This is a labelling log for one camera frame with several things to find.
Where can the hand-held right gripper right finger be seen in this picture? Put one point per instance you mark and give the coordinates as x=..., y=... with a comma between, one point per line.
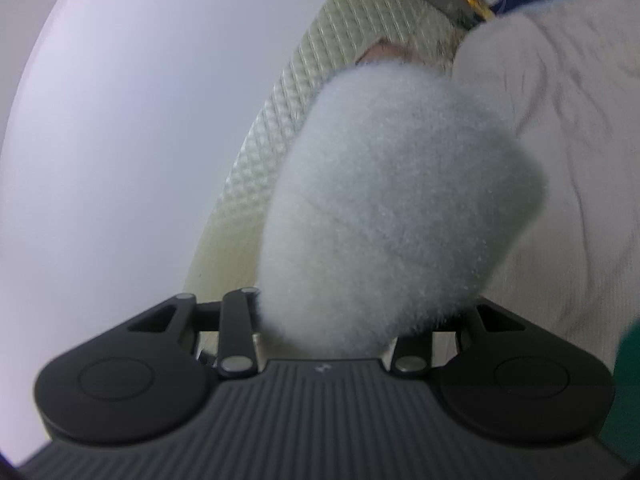
x=412, y=350

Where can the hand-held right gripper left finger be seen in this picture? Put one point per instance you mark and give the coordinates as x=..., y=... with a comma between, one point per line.
x=237, y=325

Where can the cream quilted headboard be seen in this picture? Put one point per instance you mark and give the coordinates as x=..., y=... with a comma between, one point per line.
x=280, y=135

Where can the dark green cloth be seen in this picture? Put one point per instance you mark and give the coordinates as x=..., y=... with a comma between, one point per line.
x=627, y=400

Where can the grey duvet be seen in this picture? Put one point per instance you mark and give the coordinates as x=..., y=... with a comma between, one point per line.
x=575, y=135

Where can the patchwork pillow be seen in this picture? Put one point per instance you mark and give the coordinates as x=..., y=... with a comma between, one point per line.
x=382, y=51

